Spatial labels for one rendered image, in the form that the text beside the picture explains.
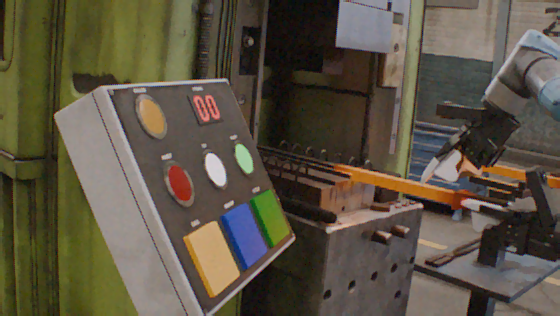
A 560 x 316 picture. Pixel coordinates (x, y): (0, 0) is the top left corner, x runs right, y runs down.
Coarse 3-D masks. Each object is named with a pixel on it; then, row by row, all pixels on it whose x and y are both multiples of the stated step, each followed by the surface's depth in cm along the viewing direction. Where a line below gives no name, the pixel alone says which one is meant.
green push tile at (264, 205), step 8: (264, 192) 87; (256, 200) 83; (264, 200) 86; (272, 200) 88; (256, 208) 83; (264, 208) 84; (272, 208) 87; (256, 216) 83; (264, 216) 83; (272, 216) 86; (280, 216) 89; (264, 224) 83; (272, 224) 85; (280, 224) 87; (264, 232) 83; (272, 232) 84; (280, 232) 86; (288, 232) 89; (272, 240) 83
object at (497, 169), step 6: (486, 168) 154; (492, 168) 153; (498, 168) 151; (504, 168) 150; (510, 168) 150; (504, 174) 150; (510, 174) 149; (516, 174) 148; (522, 174) 147; (522, 180) 147; (552, 180) 141; (558, 180) 140; (552, 186) 141; (558, 186) 140
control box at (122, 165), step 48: (96, 96) 61; (144, 96) 67; (192, 96) 78; (96, 144) 62; (144, 144) 64; (192, 144) 74; (240, 144) 87; (96, 192) 63; (144, 192) 61; (192, 192) 69; (240, 192) 81; (144, 240) 62; (288, 240) 90; (144, 288) 63; (192, 288) 62; (240, 288) 71
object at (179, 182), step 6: (174, 168) 67; (180, 168) 68; (168, 174) 66; (174, 174) 67; (180, 174) 68; (174, 180) 66; (180, 180) 67; (186, 180) 69; (174, 186) 66; (180, 186) 67; (186, 186) 68; (174, 192) 65; (180, 192) 66; (186, 192) 68; (180, 198) 66; (186, 198) 67
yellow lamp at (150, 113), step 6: (144, 102) 67; (150, 102) 68; (144, 108) 66; (150, 108) 67; (156, 108) 69; (144, 114) 66; (150, 114) 67; (156, 114) 68; (144, 120) 65; (150, 120) 66; (156, 120) 67; (162, 120) 69; (150, 126) 66; (156, 126) 67; (162, 126) 68; (156, 132) 67
